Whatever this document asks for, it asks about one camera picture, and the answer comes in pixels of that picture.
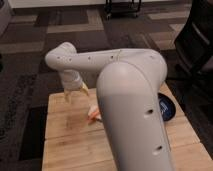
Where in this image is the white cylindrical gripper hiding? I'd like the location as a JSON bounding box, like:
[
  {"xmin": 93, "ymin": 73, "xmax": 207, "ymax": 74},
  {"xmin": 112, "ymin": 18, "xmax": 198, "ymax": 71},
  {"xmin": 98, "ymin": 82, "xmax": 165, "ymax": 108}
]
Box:
[{"xmin": 59, "ymin": 70, "xmax": 89, "ymax": 103}]

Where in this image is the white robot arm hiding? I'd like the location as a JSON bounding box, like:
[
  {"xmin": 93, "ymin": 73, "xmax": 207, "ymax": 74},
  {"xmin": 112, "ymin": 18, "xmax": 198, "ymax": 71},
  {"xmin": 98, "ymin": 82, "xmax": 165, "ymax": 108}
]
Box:
[{"xmin": 45, "ymin": 42, "xmax": 175, "ymax": 171}]

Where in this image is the orange carrot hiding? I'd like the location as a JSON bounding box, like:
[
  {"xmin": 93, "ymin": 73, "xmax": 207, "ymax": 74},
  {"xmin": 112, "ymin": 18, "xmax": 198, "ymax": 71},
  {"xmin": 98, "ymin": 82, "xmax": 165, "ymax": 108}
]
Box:
[{"xmin": 88, "ymin": 111, "xmax": 100, "ymax": 120}]

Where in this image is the black wheeled cart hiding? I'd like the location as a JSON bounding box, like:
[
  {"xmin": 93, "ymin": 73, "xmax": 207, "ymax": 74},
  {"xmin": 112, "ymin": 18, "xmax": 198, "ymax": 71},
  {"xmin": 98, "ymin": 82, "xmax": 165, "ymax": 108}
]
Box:
[{"xmin": 104, "ymin": 0, "xmax": 142, "ymax": 20}]

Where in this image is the dark blue plate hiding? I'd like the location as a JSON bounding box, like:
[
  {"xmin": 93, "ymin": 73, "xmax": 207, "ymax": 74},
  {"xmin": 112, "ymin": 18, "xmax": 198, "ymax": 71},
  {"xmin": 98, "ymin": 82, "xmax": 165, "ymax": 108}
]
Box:
[{"xmin": 158, "ymin": 93, "xmax": 176, "ymax": 122}]

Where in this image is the white cabinet corner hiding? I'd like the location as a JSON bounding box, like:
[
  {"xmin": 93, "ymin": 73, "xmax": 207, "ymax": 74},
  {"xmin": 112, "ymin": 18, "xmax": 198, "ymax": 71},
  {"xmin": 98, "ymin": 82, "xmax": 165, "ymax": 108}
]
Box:
[{"xmin": 0, "ymin": 0, "xmax": 13, "ymax": 36}]

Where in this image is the black office chair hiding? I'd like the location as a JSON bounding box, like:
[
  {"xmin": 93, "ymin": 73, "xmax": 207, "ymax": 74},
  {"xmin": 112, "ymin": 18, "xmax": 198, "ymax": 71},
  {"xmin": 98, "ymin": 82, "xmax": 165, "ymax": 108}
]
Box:
[{"xmin": 175, "ymin": 0, "xmax": 213, "ymax": 74}]

